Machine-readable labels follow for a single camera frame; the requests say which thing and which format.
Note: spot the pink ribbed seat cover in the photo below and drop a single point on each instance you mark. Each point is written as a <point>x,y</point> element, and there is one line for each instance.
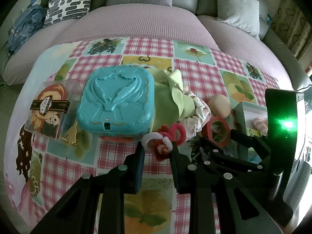
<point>243,48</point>
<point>136,22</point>

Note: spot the light grey pillow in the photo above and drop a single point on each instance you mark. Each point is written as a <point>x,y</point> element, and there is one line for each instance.
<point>238,7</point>

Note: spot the beige patterned curtain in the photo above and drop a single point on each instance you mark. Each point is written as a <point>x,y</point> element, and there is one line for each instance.
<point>290,22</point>

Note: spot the blue checked cloth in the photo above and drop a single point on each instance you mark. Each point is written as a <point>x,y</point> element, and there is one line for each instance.
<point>26,24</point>

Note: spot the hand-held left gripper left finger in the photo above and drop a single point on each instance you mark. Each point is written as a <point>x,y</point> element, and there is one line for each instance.
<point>139,175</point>

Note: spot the pink shell-shaped toy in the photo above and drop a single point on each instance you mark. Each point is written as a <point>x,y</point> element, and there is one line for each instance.
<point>260,124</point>

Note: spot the black white patterned pillow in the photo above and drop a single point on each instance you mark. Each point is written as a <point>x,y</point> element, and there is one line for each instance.
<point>68,2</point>

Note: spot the beige egg sponge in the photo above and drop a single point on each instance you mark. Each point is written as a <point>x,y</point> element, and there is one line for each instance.
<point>219,106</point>

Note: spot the white floral cloth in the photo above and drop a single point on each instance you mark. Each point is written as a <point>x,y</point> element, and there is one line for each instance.
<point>201,109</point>

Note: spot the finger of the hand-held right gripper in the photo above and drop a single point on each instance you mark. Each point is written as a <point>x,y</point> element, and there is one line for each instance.
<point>234,160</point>
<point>253,143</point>

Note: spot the clear plastic box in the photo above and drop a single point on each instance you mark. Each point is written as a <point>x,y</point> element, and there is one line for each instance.
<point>51,109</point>

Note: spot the light green cloth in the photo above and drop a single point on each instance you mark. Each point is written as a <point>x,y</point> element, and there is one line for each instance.
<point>168,97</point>

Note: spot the teal white cardboard box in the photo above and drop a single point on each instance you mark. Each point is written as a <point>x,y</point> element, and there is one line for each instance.
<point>243,112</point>

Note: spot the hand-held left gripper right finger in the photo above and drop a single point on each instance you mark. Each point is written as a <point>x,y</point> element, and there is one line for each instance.
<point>174,170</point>

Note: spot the teal plastic case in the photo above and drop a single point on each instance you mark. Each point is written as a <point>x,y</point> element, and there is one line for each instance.
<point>114,102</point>

